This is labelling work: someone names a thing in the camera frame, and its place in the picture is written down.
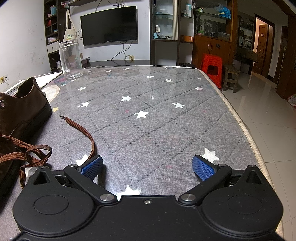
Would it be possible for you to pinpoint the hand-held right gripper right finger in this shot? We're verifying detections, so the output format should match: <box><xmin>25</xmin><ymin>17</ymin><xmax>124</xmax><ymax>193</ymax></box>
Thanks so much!
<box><xmin>178</xmin><ymin>155</ymin><xmax>270</xmax><ymax>205</ymax></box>

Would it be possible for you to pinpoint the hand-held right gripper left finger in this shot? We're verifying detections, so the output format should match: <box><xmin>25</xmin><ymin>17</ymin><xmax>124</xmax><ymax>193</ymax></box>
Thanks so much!
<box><xmin>31</xmin><ymin>156</ymin><xmax>118</xmax><ymax>205</ymax></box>

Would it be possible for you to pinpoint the brown shoelace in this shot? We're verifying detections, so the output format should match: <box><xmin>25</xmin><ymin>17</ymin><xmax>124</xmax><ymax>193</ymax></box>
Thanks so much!
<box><xmin>0</xmin><ymin>115</ymin><xmax>96</xmax><ymax>189</ymax></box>

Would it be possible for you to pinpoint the brown leather shoe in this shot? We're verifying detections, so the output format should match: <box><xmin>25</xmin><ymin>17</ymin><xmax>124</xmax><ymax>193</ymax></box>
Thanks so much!
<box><xmin>0</xmin><ymin>76</ymin><xmax>53</xmax><ymax>200</ymax></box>

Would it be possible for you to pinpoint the round built-in cooktop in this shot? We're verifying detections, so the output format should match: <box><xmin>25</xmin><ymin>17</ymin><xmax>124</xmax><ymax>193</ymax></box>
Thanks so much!
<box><xmin>43</xmin><ymin>85</ymin><xmax>61</xmax><ymax>102</ymax></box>

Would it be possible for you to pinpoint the white flat sheet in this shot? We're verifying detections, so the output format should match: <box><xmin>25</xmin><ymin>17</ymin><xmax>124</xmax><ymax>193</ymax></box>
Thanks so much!
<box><xmin>36</xmin><ymin>72</ymin><xmax>63</xmax><ymax>87</ymax></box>

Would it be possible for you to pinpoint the small wooden stool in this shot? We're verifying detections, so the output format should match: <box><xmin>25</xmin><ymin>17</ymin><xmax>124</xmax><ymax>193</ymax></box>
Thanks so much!
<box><xmin>222</xmin><ymin>64</ymin><xmax>241</xmax><ymax>93</ymax></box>

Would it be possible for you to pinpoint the red plastic stool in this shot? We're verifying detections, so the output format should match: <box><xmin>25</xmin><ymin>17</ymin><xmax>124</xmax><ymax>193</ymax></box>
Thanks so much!
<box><xmin>199</xmin><ymin>53</ymin><xmax>223</xmax><ymax>89</ymax></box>

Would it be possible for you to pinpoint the dark television bench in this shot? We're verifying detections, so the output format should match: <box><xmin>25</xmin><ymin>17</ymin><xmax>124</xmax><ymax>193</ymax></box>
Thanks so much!
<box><xmin>83</xmin><ymin>60</ymin><xmax>151</xmax><ymax>68</ymax></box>

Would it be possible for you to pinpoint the clear glass jar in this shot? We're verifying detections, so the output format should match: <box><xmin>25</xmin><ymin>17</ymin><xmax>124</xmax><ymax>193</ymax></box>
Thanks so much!
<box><xmin>58</xmin><ymin>41</ymin><xmax>83</xmax><ymax>80</ymax></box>

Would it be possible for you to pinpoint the white long flat box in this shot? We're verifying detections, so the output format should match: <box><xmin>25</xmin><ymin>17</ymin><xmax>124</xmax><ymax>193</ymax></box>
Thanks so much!
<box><xmin>5</xmin><ymin>79</ymin><xmax>26</xmax><ymax>93</ymax></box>

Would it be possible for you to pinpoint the brown wooden cabinet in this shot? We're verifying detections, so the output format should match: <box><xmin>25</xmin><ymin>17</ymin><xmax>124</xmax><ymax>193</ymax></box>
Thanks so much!
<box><xmin>193</xmin><ymin>0</ymin><xmax>238</xmax><ymax>70</ymax></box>

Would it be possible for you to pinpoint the glass display cabinet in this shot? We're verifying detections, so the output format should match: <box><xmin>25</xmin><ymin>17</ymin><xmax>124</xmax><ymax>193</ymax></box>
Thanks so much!
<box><xmin>150</xmin><ymin>0</ymin><xmax>194</xmax><ymax>66</ymax></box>

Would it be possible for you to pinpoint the brown wooden door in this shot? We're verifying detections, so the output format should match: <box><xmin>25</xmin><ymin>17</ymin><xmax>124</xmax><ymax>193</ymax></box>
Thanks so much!
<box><xmin>254</xmin><ymin>14</ymin><xmax>275</xmax><ymax>77</ymax></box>

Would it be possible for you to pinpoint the cream tote bag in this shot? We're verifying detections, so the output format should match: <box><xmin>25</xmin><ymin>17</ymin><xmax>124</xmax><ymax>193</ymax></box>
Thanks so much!
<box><xmin>63</xmin><ymin>9</ymin><xmax>77</xmax><ymax>42</ymax></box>

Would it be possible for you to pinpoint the dark open shelf unit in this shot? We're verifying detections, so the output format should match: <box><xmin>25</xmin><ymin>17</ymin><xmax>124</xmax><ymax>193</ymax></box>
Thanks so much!
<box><xmin>44</xmin><ymin>0</ymin><xmax>70</xmax><ymax>70</ymax></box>

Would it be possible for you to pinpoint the black flat television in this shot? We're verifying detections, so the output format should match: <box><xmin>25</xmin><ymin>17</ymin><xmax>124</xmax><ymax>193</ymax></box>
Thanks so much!
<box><xmin>80</xmin><ymin>6</ymin><xmax>138</xmax><ymax>46</ymax></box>

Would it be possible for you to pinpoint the blue plastic bag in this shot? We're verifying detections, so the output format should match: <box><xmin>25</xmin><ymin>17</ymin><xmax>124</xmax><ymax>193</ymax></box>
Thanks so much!
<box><xmin>214</xmin><ymin>5</ymin><xmax>232</xmax><ymax>16</ymax></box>

